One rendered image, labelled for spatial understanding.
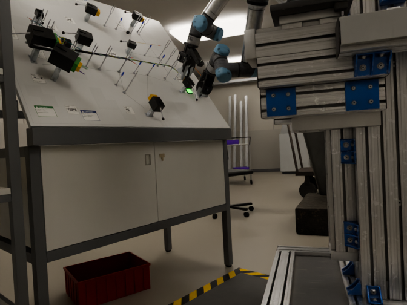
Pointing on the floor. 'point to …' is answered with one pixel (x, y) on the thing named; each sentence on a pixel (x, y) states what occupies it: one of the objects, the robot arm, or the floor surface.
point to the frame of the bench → (35, 183)
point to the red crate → (106, 278)
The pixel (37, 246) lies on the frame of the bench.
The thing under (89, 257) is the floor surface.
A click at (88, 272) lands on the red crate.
